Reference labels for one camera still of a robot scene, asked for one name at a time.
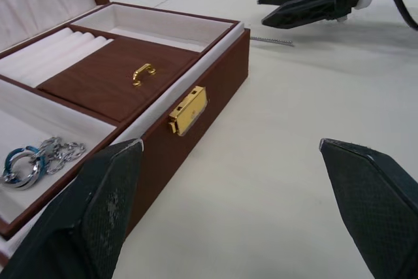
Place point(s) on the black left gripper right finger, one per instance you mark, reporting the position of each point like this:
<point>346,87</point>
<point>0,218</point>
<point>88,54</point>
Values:
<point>375,200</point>

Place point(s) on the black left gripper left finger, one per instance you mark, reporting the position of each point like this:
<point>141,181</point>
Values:
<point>98,220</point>

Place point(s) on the brown jewelry box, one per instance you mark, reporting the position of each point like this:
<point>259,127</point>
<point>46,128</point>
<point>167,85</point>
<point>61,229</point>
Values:
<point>215,73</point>

